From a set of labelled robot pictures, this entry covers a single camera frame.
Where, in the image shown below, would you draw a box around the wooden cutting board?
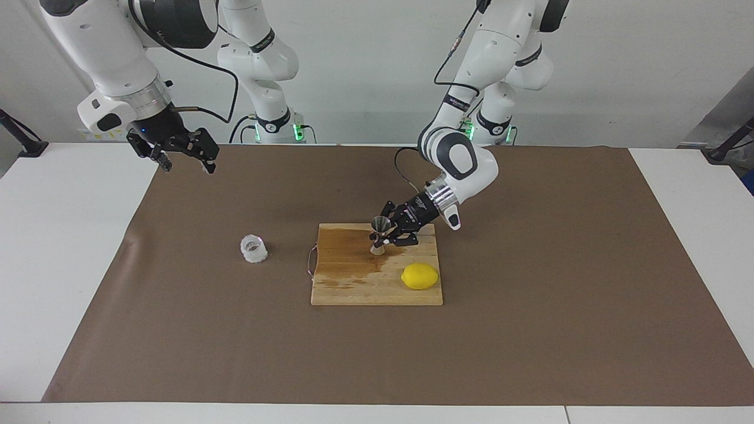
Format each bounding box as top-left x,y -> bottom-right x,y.
306,223 -> 444,307

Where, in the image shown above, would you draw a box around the brown paper table mat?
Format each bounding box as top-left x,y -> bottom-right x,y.
41,144 -> 754,407

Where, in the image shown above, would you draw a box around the yellow lemon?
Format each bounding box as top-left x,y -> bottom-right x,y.
401,263 -> 440,291

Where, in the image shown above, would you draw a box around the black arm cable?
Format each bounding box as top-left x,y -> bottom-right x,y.
127,0 -> 240,124
393,0 -> 491,193

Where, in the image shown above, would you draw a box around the steel cocktail jigger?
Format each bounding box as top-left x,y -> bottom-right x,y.
369,216 -> 393,256

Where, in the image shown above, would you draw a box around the black right base cables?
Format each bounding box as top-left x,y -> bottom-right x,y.
228,114 -> 261,144

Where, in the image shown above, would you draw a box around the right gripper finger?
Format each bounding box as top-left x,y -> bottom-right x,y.
126,133 -> 173,173
177,127 -> 220,174

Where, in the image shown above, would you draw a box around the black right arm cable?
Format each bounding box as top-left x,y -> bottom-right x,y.
127,0 -> 240,124

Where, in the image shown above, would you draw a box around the white wall socket box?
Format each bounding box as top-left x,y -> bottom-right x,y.
80,130 -> 131,143

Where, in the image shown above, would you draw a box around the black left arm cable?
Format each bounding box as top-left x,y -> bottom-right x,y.
393,0 -> 491,193

